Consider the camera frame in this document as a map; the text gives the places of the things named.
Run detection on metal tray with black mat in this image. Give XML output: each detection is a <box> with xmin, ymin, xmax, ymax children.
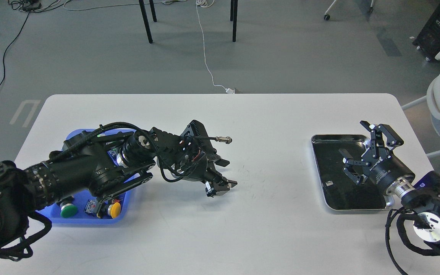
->
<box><xmin>311</xmin><ymin>134</ymin><xmax>395</xmax><ymax>214</ymax></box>

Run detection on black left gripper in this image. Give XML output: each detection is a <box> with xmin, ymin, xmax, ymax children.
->
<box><xmin>178</xmin><ymin>151</ymin><xmax>238</xmax><ymax>197</ymax></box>

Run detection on black table legs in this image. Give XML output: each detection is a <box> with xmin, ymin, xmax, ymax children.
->
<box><xmin>139</xmin><ymin>0</ymin><xmax>239</xmax><ymax>44</ymax></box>

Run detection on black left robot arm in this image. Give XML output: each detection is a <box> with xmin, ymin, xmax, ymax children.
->
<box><xmin>0</xmin><ymin>120</ymin><xmax>237</xmax><ymax>261</ymax></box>

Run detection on black cable on floor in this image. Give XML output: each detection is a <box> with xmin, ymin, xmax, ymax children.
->
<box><xmin>0</xmin><ymin>0</ymin><xmax>64</xmax><ymax>145</ymax></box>

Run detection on white chair base with caster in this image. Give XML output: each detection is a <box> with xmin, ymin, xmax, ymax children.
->
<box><xmin>323</xmin><ymin>0</ymin><xmax>377</xmax><ymax>21</ymax></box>

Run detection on green push button switch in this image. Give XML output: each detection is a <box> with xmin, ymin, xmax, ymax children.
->
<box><xmin>56</xmin><ymin>196</ymin><xmax>78</xmax><ymax>218</ymax></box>

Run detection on yellow push button switch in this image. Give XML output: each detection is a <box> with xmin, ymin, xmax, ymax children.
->
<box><xmin>84</xmin><ymin>198</ymin><xmax>121</xmax><ymax>219</ymax></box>

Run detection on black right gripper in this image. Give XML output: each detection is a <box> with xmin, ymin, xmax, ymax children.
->
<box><xmin>338</xmin><ymin>120</ymin><xmax>415</xmax><ymax>196</ymax></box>

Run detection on white cable on floor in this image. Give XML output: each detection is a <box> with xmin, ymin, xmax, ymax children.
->
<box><xmin>196</xmin><ymin>0</ymin><xmax>236</xmax><ymax>94</ymax></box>

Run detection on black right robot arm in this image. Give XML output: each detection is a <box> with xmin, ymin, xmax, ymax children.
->
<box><xmin>339</xmin><ymin>120</ymin><xmax>440</xmax><ymax>275</ymax></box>

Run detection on black equipment case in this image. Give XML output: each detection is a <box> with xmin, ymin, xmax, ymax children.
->
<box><xmin>412</xmin><ymin>2</ymin><xmax>440</xmax><ymax>61</ymax></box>

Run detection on blue plastic tray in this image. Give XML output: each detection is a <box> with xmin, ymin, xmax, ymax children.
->
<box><xmin>39</xmin><ymin>129</ymin><xmax>155</xmax><ymax>225</ymax></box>

